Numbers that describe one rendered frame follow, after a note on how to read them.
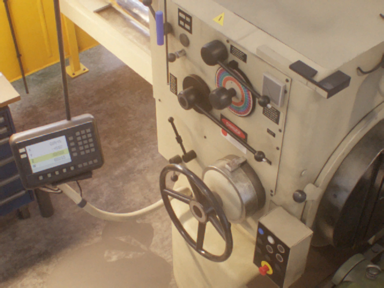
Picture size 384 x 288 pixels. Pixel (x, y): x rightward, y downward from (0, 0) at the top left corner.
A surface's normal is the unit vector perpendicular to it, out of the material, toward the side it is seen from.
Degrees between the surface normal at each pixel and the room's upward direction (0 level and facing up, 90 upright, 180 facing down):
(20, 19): 90
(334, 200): 70
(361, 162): 39
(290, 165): 90
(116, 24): 0
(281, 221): 0
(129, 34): 0
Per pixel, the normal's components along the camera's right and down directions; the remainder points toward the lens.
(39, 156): 0.39, 0.35
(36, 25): 0.64, 0.54
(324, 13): 0.00, -0.72
